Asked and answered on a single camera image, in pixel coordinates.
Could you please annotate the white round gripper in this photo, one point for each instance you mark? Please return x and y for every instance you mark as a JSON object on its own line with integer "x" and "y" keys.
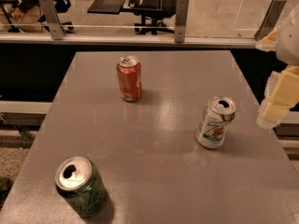
{"x": 290, "y": 44}

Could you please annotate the red coke can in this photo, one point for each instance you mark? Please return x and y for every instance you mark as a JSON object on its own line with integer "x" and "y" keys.
{"x": 129, "y": 75}

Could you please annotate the white 7up can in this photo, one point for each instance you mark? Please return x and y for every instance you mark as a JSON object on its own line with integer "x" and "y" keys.
{"x": 218, "y": 116}

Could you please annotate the green soda can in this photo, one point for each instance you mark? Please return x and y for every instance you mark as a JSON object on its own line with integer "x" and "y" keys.
{"x": 78, "y": 181}

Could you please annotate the black office chair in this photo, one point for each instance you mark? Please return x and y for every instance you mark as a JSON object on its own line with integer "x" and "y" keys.
{"x": 153, "y": 13}

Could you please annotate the seated person in background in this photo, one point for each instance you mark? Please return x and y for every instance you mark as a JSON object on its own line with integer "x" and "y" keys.
{"x": 28, "y": 15}

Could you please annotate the right metal glass bracket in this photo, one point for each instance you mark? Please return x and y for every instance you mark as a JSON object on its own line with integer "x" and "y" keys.
{"x": 270, "y": 19}

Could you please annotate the metal glass bracket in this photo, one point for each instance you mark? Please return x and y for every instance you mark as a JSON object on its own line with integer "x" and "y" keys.
{"x": 181, "y": 20}
{"x": 270, "y": 19}
{"x": 56, "y": 29}

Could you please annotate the middle metal glass bracket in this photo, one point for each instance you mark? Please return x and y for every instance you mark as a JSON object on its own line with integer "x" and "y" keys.
{"x": 181, "y": 20}

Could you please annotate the left metal glass bracket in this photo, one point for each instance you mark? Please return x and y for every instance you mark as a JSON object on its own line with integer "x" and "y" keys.
{"x": 56, "y": 29}

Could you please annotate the metal window rail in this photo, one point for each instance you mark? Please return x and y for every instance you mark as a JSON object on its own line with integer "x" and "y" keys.
{"x": 133, "y": 40}

